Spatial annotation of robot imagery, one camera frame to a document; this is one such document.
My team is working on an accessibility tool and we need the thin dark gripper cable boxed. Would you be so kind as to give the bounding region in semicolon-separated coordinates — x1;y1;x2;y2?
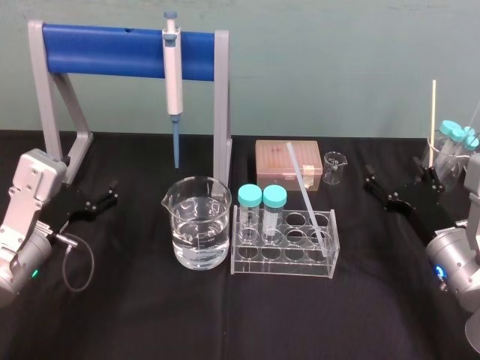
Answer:
55;232;95;293

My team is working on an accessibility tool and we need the large glass beaker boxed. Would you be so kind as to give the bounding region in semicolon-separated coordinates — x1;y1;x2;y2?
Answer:
160;176;233;271

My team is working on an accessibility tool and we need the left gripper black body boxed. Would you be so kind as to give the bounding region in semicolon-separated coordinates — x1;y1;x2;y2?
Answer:
40;182;95;236

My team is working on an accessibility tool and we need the clear acrylic tube rack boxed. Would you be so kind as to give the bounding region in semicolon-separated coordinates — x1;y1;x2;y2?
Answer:
229;204;341;279

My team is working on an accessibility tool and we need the thin wooden stick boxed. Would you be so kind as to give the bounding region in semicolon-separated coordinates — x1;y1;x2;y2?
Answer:
429;79;438;167

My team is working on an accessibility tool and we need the clear water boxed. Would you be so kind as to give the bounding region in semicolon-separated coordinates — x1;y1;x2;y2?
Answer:
172;220;230;269

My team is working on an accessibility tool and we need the glass beaker holding tubes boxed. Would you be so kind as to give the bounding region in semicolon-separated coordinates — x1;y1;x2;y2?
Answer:
420;130;480;193

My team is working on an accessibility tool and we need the clear glass stirring rod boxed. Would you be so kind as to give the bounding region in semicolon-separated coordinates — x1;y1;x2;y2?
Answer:
286;141;336;260

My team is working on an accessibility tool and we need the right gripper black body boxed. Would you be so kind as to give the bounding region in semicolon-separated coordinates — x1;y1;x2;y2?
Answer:
385;183;461;242

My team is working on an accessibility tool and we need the teal capped empty tube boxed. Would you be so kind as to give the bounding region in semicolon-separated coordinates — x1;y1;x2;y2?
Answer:
237;184;263;243

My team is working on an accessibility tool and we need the pink pipette tip box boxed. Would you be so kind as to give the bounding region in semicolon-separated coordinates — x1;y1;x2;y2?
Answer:
255;139;325;190

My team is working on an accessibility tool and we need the grey stand with blue bar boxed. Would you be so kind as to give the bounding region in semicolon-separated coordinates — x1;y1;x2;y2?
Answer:
27;19;234;188

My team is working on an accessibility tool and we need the beige tape strip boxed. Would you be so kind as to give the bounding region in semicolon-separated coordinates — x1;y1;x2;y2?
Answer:
302;163;317;189

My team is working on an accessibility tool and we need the small glass beaker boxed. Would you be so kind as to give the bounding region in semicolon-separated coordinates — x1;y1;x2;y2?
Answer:
322;151;349;186

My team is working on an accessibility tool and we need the white pipette with blue tip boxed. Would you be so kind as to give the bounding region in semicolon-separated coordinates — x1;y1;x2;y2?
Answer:
161;10;185;170

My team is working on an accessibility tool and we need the teal capped tube with liquid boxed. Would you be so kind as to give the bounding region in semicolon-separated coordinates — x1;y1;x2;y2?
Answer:
262;184;288;242

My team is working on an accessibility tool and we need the black table cloth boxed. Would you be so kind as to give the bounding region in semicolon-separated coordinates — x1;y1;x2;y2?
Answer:
0;129;480;360

